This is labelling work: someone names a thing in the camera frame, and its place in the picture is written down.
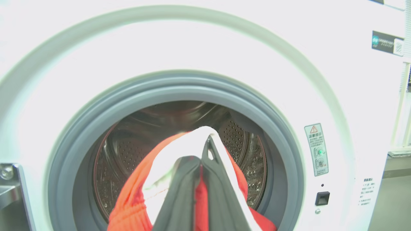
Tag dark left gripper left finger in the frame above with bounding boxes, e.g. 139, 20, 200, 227
153, 156, 201, 231

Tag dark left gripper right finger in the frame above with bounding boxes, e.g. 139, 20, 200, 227
201, 134, 253, 231

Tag small black text sticker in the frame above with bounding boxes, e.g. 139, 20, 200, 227
358, 177, 376, 206

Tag perforated steel drum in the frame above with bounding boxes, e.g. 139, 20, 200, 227
92, 101, 267, 222

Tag grey rubber door gasket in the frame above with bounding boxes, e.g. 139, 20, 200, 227
48, 72, 305, 231

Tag white washing machine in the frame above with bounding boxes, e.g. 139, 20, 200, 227
0, 0, 408, 231

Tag dark brand badge sticker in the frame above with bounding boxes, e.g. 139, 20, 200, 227
372, 30, 405, 57

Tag black door lock latch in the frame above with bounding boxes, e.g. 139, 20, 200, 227
315, 191, 330, 206

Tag red and white garment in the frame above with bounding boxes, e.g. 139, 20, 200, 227
107, 126, 277, 231

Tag metal door hinge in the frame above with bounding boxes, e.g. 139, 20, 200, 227
0, 163, 36, 231

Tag grey warning label sticker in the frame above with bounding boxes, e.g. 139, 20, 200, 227
304, 123, 329, 177

